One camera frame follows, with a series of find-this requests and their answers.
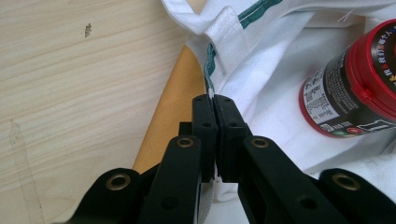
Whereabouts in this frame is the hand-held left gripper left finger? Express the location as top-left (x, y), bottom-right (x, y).
top-left (136, 93), bottom-right (218, 224)

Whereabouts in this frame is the white green orange tote bag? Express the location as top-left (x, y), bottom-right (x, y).
top-left (132, 0), bottom-right (396, 224)

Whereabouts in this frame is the dark jar with red lid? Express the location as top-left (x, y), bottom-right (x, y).
top-left (298, 18), bottom-right (396, 139)

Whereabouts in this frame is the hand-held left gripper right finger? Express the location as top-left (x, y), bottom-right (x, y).
top-left (214, 95), bottom-right (349, 224)

